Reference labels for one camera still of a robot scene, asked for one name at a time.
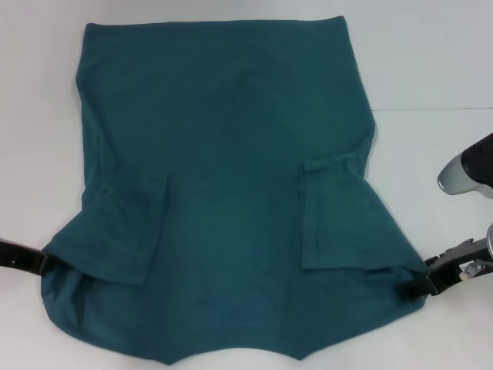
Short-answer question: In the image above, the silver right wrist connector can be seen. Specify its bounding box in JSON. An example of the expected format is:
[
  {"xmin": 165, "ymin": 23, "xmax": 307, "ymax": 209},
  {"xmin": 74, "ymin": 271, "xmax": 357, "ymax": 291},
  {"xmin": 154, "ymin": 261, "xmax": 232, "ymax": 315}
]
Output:
[{"xmin": 460, "ymin": 260, "xmax": 485, "ymax": 279}]

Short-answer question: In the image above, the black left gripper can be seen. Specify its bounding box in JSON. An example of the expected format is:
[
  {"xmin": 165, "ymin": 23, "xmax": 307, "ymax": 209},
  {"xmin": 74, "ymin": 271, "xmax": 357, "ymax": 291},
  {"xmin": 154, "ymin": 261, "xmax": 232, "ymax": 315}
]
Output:
[{"xmin": 0, "ymin": 236, "xmax": 55, "ymax": 278}]

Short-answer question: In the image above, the teal blue shirt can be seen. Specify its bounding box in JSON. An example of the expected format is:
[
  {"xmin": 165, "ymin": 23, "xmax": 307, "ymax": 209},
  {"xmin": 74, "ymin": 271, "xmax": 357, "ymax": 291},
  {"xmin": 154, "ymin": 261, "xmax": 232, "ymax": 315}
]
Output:
[{"xmin": 39, "ymin": 15, "xmax": 431, "ymax": 352}]

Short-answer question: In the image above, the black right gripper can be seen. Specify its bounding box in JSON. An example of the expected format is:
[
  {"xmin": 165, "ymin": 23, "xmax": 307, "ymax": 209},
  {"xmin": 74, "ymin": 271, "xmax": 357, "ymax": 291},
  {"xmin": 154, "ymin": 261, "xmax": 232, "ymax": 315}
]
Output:
[{"xmin": 397, "ymin": 235, "xmax": 491, "ymax": 301}]

